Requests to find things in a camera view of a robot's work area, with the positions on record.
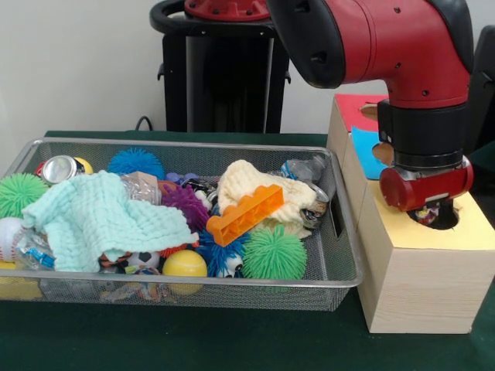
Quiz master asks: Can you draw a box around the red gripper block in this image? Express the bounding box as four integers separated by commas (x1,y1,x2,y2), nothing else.
378,156,475,225

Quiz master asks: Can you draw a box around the white cloth with coloured shapes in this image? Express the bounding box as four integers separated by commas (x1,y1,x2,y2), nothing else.
412,206,442,226

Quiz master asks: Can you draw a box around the wooden box with three holes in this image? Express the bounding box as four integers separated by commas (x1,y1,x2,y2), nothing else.
326,93,495,335

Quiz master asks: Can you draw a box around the shallow mesh bin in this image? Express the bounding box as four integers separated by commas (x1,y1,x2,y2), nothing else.
0,137,364,312

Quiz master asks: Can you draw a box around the dark green table cloth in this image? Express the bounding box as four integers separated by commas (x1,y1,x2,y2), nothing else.
0,130,495,371
469,141,495,190

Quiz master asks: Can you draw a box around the green spiky rubber ball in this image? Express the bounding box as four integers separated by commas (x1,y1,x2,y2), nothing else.
241,224,308,281
0,172,50,220

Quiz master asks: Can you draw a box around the orange plastic block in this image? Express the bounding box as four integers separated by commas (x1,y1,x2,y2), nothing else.
205,183,285,247

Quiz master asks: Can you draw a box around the cream knitted cloth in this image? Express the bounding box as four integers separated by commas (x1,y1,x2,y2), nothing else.
216,158,329,239

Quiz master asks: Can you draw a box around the blue furry toy with eyes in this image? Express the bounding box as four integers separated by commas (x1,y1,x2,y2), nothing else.
195,230,251,279

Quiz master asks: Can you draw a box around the purple spiky rubber ball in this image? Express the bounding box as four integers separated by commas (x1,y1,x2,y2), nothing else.
160,184,212,233

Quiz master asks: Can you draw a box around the smooth yellow ball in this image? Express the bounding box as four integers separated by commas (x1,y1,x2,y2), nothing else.
162,249,209,278

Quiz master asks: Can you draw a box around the blue spiky rubber ball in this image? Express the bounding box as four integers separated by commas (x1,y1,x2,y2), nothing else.
107,147,166,181

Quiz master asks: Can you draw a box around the mint green cloth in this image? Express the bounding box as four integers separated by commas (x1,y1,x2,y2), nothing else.
22,169,200,274

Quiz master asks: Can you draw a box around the crushed silver drink can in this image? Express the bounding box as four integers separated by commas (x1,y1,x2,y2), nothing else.
40,154,88,186

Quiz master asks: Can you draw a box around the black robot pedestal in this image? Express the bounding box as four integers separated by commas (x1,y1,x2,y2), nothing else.
148,0,292,134

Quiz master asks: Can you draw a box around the black cable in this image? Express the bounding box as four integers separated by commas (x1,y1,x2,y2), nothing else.
134,114,155,132

